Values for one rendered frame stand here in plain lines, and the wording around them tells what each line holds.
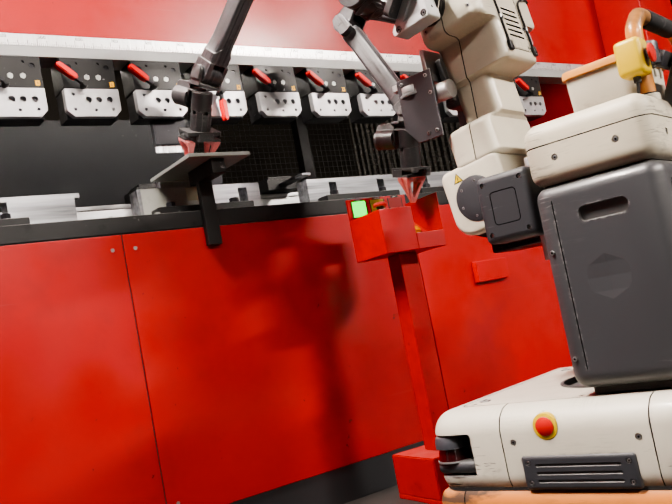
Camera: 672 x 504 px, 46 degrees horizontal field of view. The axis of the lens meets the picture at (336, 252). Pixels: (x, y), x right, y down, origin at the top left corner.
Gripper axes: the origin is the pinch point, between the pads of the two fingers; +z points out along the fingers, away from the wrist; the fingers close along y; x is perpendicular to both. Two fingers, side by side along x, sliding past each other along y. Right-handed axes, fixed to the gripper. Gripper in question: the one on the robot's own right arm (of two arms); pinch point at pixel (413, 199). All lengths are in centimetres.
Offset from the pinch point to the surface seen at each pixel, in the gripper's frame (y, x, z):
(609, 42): 67, -163, -52
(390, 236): -6.8, 13.2, 8.2
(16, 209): 33, 99, -7
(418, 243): -7.6, 4.7, 11.2
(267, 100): 46, 19, -32
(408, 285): -5.4, 7.4, 22.6
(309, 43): 53, -1, -51
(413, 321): -7.8, 8.3, 32.2
